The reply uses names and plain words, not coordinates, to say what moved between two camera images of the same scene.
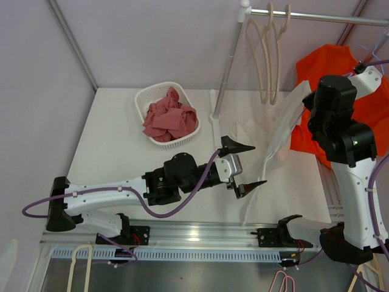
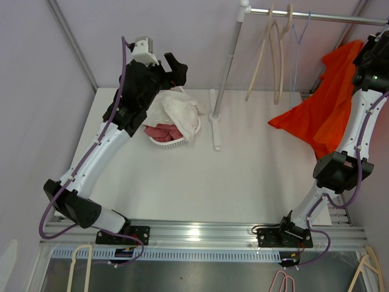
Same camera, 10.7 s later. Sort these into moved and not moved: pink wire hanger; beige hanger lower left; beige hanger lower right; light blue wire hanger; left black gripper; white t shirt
Moved: white t shirt; left black gripper; light blue wire hanger
Not moved: pink wire hanger; beige hanger lower left; beige hanger lower right
